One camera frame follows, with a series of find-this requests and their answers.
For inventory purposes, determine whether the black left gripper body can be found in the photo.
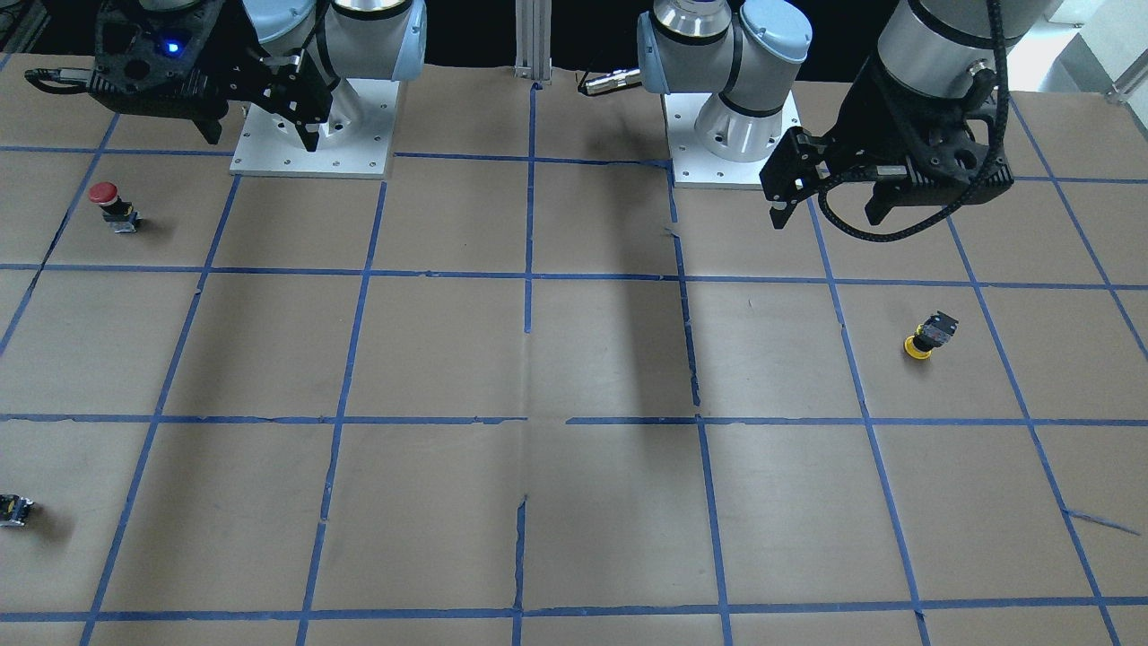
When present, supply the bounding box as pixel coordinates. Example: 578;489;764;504
788;65;965;195

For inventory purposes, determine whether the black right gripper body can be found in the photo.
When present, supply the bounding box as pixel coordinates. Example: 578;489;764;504
188;36;333;126

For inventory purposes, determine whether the yellow push button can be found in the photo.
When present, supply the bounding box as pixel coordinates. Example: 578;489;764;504
903;310;959;360

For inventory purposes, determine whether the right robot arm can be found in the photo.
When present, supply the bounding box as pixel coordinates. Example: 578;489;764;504
196;1;428;153

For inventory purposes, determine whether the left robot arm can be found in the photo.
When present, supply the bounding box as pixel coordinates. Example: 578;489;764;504
637;1;1044;242

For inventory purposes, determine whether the red-green push button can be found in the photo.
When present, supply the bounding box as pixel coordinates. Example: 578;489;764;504
87;181;140;234

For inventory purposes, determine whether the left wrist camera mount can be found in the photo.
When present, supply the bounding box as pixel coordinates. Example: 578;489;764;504
890;94;1015;207

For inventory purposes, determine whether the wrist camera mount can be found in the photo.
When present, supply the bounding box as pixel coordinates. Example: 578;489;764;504
890;94;1015;207
86;1;240;120

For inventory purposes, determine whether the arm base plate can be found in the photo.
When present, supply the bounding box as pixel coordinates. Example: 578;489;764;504
664;93;800;189
230;79;401;179

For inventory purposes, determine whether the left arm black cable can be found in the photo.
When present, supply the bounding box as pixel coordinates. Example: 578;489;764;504
812;0;1010;243

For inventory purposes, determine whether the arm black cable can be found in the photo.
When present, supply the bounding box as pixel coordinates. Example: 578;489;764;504
24;68;100;94
812;0;1010;243

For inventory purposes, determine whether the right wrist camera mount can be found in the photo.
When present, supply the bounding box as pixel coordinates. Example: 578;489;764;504
86;1;240;120

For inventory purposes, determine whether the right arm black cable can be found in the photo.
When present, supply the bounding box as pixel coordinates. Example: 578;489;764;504
24;68;100;94

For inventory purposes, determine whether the aluminium frame post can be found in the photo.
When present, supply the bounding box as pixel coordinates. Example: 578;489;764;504
513;0;552;84

